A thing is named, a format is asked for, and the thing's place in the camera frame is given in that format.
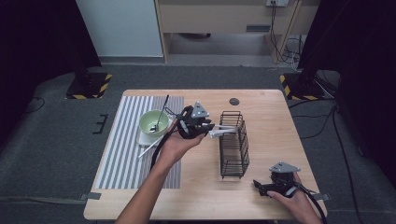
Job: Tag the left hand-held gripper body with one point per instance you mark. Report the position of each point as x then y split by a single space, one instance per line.
191 124

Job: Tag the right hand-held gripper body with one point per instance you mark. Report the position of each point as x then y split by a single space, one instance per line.
283 179

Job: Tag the white chopstick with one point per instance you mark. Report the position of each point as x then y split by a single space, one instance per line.
149 149
218 133

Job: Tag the person's left hand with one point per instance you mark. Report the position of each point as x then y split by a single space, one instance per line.
177 149

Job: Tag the person's right hand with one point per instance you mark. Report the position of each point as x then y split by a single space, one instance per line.
299 203

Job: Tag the dark metal spoon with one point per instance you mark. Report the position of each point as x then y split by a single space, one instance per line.
160 116

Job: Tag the grey table grommet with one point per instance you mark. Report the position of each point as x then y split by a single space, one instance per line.
234 101

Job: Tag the grey tape strip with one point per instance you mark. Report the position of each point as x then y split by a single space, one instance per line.
91 196
322 196

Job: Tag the green bowl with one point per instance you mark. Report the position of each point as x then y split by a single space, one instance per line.
148 119

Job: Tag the white square plate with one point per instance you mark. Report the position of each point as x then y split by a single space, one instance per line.
145 142

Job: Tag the grey striped placemat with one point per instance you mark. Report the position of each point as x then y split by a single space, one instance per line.
124 161

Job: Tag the black stand with striped base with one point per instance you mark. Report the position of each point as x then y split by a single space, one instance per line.
303 87
88 85

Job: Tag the white cabinet panel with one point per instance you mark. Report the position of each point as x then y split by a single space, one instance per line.
121 28

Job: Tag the dark curtain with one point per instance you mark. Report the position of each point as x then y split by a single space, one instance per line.
31 46
364 62

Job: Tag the white wall socket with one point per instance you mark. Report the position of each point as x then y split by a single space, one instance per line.
277 2

